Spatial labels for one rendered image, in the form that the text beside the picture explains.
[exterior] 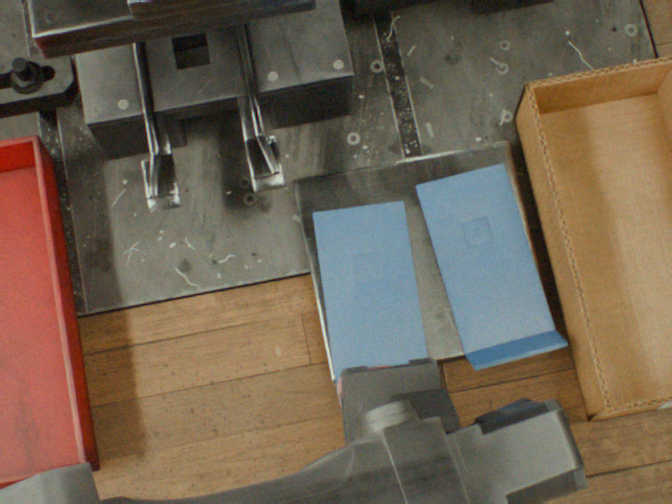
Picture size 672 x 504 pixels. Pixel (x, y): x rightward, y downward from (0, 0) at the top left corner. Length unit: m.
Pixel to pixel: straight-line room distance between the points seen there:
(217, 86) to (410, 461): 0.39
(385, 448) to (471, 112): 0.44
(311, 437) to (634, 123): 0.36
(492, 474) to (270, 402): 0.29
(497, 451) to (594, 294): 0.29
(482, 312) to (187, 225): 0.24
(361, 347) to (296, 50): 0.23
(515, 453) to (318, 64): 0.36
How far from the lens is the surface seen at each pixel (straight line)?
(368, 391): 0.89
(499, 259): 1.03
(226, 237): 1.06
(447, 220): 1.03
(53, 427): 1.04
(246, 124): 0.99
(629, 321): 1.05
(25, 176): 1.09
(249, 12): 0.88
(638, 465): 1.04
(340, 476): 0.69
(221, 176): 1.07
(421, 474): 0.72
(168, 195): 0.98
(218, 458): 1.02
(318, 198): 1.04
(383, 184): 1.04
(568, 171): 1.08
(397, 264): 1.02
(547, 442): 0.79
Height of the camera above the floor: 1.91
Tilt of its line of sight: 75 degrees down
